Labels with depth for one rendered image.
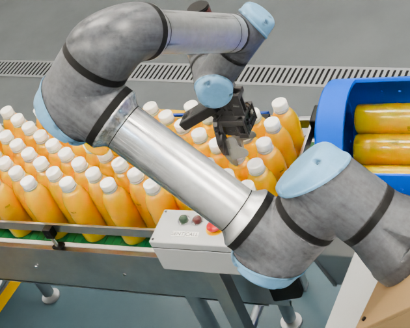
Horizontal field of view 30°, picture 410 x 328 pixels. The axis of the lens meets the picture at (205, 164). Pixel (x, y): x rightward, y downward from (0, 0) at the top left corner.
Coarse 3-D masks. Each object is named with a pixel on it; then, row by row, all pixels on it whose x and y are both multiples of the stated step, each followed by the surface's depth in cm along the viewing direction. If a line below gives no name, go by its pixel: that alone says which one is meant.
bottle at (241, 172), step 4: (244, 160) 188; (248, 160) 189; (228, 164) 191; (232, 164) 188; (240, 164) 188; (244, 164) 188; (232, 168) 189; (236, 168) 188; (240, 168) 188; (244, 168) 188; (236, 172) 188; (240, 172) 188; (244, 172) 188; (248, 172) 189; (236, 176) 189; (240, 176) 189; (244, 176) 189
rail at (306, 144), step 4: (308, 128) 205; (308, 132) 204; (312, 132) 206; (308, 136) 203; (312, 136) 206; (304, 140) 202; (308, 140) 203; (304, 144) 201; (308, 144) 203; (304, 148) 200; (300, 152) 199
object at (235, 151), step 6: (228, 138) 181; (234, 138) 180; (228, 144) 182; (234, 144) 181; (228, 150) 182; (234, 150) 182; (240, 150) 182; (246, 150) 181; (228, 156) 183; (234, 156) 183; (240, 156) 183; (246, 156) 182; (234, 162) 185
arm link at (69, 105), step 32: (64, 64) 122; (64, 96) 124; (96, 96) 123; (128, 96) 126; (64, 128) 126; (96, 128) 124; (128, 128) 125; (160, 128) 127; (128, 160) 128; (160, 160) 126; (192, 160) 126; (192, 192) 126; (224, 192) 126; (256, 192) 129; (224, 224) 127; (256, 224) 125; (256, 256) 126; (288, 256) 125
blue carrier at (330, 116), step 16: (336, 80) 177; (352, 80) 175; (368, 80) 174; (384, 80) 172; (400, 80) 171; (320, 96) 172; (336, 96) 170; (352, 96) 188; (368, 96) 186; (384, 96) 185; (400, 96) 183; (320, 112) 170; (336, 112) 168; (352, 112) 191; (320, 128) 168; (336, 128) 167; (352, 128) 192; (336, 144) 167; (352, 144) 192; (384, 176) 165; (400, 176) 163; (400, 192) 166
